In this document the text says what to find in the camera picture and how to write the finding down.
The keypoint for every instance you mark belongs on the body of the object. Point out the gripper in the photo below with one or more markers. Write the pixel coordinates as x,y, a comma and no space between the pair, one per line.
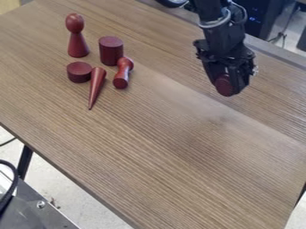
225,55

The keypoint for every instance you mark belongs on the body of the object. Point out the brown round wooden toy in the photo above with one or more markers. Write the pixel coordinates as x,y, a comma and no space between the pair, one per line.
224,85

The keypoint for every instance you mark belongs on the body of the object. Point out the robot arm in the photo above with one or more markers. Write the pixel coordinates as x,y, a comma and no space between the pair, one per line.
217,23

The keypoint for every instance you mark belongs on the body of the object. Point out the black computer case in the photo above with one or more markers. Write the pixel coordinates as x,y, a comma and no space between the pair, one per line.
261,16

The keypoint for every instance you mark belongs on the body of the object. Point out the small brown wooden pawn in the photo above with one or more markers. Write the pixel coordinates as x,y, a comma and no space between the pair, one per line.
122,76

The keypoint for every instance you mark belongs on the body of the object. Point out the tall brown wooden cylinder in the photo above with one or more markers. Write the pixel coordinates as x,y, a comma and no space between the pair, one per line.
110,52

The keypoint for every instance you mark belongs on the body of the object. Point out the brown wooden cone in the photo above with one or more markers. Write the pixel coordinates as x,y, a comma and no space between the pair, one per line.
96,85

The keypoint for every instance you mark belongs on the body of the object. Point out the short brown wooden cylinder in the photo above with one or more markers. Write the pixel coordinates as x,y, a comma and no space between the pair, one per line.
79,72

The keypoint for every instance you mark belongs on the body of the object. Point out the large brown wooden pawn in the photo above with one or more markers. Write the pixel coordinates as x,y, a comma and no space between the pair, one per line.
77,41

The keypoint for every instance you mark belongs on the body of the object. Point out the black table leg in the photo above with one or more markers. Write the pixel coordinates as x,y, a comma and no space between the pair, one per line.
24,162

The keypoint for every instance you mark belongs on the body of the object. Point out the black metal base plate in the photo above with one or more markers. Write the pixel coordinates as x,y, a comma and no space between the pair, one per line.
28,208

